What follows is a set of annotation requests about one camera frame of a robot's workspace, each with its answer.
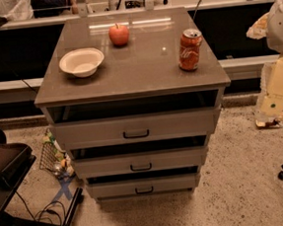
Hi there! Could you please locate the grey top drawer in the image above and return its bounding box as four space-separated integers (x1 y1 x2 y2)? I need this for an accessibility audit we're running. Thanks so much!
49 108 221 150

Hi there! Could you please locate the grey drawer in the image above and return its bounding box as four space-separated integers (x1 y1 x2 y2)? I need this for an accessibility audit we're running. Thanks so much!
87 173 200 200
72 147 208 179
49 108 221 150

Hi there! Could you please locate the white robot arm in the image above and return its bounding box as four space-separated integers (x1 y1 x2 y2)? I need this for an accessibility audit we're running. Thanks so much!
266 0 283 53

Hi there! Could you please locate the grey drawer cabinet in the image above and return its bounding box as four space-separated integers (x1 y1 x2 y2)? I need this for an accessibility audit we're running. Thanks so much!
35 8 230 189

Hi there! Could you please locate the grey middle drawer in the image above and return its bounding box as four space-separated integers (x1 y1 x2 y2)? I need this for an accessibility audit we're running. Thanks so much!
72 147 208 179

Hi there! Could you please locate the grey bottom drawer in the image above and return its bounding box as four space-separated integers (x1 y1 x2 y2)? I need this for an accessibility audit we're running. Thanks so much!
87 173 200 200

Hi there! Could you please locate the white paper bowl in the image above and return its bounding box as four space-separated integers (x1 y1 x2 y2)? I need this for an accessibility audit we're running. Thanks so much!
59 48 104 78

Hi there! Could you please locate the red apple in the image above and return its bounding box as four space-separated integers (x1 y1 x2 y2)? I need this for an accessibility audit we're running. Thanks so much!
108 24 129 46

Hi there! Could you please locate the orange soda can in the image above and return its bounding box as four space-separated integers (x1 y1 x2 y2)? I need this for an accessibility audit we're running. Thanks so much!
178 29 203 71

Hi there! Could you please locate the black stand leg left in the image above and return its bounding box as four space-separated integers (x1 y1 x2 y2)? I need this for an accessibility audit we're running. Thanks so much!
61 188 84 226

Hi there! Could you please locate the blue tape cross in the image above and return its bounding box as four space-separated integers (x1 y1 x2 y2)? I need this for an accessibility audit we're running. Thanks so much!
52 177 73 202

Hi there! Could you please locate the dark tray on stand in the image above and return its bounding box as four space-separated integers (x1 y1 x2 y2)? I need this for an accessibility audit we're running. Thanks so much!
0 129 35 220

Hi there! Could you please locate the person in background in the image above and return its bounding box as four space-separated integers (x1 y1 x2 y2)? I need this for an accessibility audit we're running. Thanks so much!
31 0 79 18

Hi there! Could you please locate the white plastic bag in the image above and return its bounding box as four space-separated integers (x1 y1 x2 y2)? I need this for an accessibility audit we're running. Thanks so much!
0 0 34 21

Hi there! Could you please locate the wire mesh basket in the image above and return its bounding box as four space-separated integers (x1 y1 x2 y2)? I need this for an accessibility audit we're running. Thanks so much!
39 129 67 176

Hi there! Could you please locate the black floor cable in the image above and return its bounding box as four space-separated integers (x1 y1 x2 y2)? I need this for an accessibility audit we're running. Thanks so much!
14 187 68 226

